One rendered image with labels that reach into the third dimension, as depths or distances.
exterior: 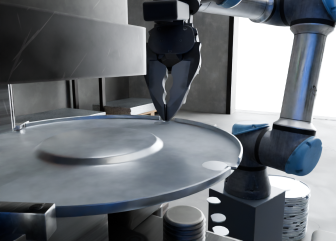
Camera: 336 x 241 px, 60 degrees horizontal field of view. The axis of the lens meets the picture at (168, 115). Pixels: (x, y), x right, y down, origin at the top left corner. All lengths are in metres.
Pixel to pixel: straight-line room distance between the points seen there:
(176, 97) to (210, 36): 4.64
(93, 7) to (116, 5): 0.02
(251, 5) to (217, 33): 4.15
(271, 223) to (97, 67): 0.94
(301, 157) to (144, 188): 0.66
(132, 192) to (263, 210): 0.79
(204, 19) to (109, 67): 4.96
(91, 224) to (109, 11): 0.14
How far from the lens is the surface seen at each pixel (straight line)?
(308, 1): 0.90
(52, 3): 0.18
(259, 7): 0.90
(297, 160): 0.84
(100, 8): 0.20
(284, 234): 1.63
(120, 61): 0.17
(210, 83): 5.04
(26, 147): 0.33
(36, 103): 4.39
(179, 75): 0.43
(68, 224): 0.20
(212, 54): 5.02
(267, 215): 1.00
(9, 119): 0.22
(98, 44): 0.16
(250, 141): 0.91
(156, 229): 0.31
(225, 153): 0.29
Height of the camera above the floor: 0.87
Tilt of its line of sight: 10 degrees down
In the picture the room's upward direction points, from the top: straight up
